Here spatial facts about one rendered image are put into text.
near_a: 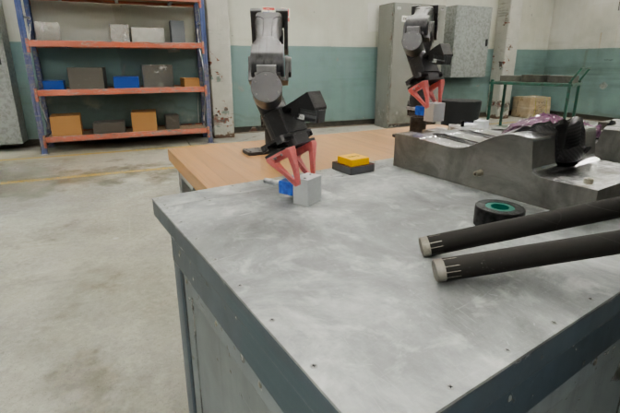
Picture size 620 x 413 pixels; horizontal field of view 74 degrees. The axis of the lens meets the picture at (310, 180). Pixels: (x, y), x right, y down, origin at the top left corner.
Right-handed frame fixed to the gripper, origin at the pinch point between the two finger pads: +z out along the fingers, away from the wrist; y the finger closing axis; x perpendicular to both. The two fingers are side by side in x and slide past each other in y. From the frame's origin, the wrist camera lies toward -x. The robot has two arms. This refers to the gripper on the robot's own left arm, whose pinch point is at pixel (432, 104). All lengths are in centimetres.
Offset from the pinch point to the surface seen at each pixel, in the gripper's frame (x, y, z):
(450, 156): -16.7, -20.6, 18.8
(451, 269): -42, -60, 37
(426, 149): -10.3, -20.4, 15.2
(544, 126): -35.9, -14.2, 19.4
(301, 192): -11, -59, 19
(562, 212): -48, -41, 34
